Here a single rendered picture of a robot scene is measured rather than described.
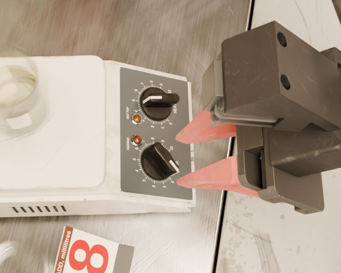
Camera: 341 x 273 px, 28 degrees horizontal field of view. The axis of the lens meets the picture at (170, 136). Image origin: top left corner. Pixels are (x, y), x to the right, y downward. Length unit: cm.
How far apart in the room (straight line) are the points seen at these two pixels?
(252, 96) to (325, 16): 38
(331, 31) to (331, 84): 32
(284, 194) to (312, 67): 9
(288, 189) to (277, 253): 21
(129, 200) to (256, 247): 13
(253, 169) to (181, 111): 20
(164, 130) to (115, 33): 14
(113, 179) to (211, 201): 11
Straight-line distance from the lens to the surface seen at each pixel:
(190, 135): 51
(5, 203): 59
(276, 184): 43
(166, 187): 60
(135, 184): 58
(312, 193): 47
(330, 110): 40
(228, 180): 45
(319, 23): 73
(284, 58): 37
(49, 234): 64
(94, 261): 61
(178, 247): 63
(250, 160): 45
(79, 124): 58
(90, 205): 59
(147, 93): 62
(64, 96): 59
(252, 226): 64
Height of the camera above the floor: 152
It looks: 70 degrees down
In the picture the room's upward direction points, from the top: 2 degrees clockwise
